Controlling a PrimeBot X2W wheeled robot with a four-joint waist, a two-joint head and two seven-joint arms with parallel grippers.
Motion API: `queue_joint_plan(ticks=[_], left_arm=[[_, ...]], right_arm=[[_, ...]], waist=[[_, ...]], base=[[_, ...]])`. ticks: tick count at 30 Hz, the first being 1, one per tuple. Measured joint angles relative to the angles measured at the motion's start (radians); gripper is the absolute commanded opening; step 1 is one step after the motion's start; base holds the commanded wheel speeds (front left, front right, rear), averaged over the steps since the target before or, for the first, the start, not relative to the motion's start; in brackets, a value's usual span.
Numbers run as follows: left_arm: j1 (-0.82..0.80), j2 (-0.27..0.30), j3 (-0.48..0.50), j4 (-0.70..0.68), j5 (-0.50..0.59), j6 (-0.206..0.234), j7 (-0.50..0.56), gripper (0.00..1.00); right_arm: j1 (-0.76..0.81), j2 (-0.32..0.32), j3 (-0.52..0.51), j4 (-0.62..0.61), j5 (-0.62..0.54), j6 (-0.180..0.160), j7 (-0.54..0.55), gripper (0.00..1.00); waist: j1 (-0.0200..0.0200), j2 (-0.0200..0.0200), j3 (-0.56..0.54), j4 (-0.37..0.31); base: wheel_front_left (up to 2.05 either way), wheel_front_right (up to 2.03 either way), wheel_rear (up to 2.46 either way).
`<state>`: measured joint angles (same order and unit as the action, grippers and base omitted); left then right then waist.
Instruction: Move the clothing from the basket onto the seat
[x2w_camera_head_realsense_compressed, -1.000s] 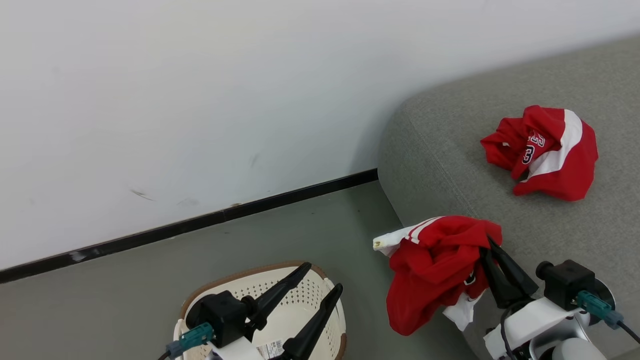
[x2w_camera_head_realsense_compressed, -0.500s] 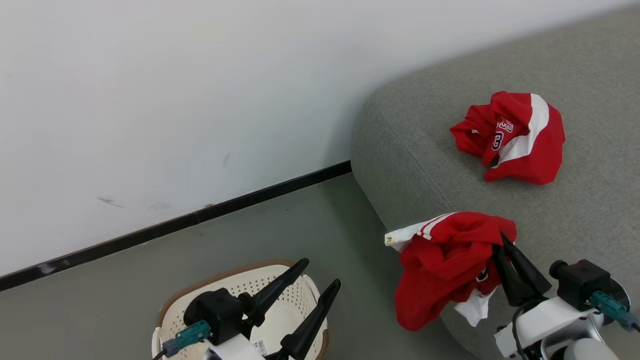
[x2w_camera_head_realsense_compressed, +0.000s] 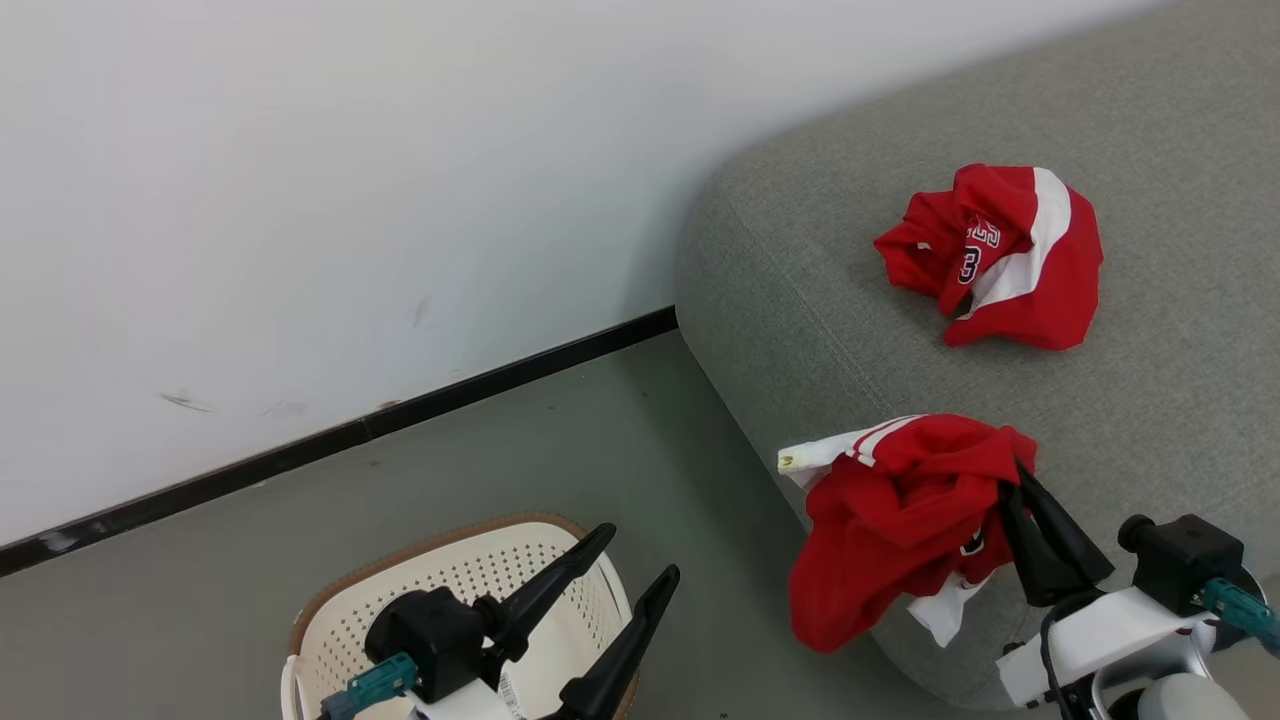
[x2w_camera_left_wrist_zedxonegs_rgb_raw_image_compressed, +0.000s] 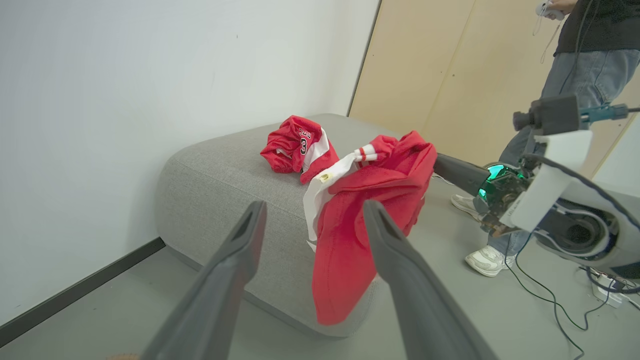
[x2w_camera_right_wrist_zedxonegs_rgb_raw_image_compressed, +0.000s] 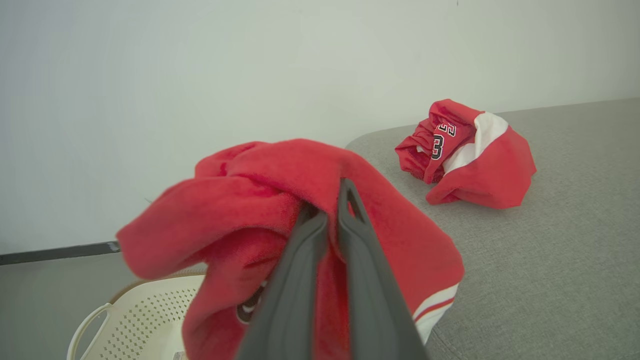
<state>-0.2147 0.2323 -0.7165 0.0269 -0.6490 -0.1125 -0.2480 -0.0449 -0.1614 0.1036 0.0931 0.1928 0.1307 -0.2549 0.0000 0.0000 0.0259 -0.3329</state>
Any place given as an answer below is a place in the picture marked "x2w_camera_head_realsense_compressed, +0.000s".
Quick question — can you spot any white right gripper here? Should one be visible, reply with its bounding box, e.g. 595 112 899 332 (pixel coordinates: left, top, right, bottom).
995 460 1216 711

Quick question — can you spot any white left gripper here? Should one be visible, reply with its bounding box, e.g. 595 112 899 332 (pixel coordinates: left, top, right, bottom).
410 522 681 720

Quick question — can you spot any red garment with white sleeves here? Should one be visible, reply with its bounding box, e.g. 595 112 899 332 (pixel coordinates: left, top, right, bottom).
778 413 1041 654

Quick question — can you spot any red jersey with number print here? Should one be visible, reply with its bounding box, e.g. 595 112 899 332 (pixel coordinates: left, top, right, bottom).
873 163 1104 351

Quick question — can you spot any grey fabric sofa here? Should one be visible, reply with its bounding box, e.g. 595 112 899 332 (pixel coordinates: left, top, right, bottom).
675 0 1280 711

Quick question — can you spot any cream perforated laundry basket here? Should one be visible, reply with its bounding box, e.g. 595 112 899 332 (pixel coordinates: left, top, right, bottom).
280 512 641 720

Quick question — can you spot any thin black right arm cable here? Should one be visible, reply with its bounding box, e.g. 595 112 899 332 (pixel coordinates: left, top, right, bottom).
1038 598 1093 720

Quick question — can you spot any teal right camera cable connector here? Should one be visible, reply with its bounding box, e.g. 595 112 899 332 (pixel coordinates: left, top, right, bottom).
1200 578 1280 657

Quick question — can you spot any teal camera cable connector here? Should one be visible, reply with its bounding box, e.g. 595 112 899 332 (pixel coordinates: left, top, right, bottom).
1200 578 1280 657
320 653 419 720

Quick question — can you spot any teal left camera cable connector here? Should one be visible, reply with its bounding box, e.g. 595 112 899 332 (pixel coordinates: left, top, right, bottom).
320 653 419 720

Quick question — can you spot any black wall baseboard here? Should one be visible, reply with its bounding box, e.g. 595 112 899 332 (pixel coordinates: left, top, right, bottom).
0 305 679 579

